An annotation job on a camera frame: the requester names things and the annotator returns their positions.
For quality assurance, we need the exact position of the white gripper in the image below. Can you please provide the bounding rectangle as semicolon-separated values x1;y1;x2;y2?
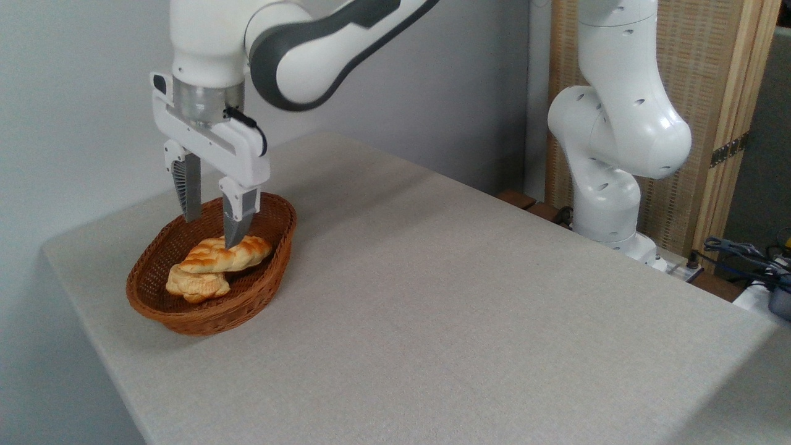
150;72;271;250

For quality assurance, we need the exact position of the golden braided bread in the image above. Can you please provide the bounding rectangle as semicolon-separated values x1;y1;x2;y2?
179;234;274;275

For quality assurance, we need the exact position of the pale round bread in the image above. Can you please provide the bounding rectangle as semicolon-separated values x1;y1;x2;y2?
165;264;232;305

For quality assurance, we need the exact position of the brown wicker basket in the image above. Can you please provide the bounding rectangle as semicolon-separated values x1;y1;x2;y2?
126;192;298;337

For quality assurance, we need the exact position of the brown wooden block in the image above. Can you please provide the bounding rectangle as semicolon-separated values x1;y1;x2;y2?
496;190;538;211

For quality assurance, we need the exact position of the grey tablecloth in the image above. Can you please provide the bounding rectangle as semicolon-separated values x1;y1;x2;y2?
41;132;791;445

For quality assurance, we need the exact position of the bamboo folding screen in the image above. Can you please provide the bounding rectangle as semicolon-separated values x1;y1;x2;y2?
545;0;783;273

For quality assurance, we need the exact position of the dark metal screen hinge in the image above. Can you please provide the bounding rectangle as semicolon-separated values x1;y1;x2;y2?
709;132;750;169

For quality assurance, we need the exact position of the white box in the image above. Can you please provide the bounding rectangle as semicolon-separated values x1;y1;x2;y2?
733;279;791;329

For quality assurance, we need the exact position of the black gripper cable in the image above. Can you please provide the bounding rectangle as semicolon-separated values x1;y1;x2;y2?
223;106;269;157

